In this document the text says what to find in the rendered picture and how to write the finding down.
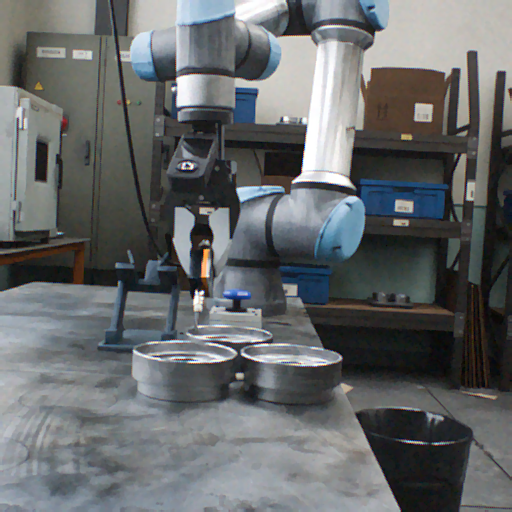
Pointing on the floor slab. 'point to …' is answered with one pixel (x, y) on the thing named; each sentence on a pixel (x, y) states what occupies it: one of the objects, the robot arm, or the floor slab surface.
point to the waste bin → (419, 456)
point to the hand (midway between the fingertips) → (202, 267)
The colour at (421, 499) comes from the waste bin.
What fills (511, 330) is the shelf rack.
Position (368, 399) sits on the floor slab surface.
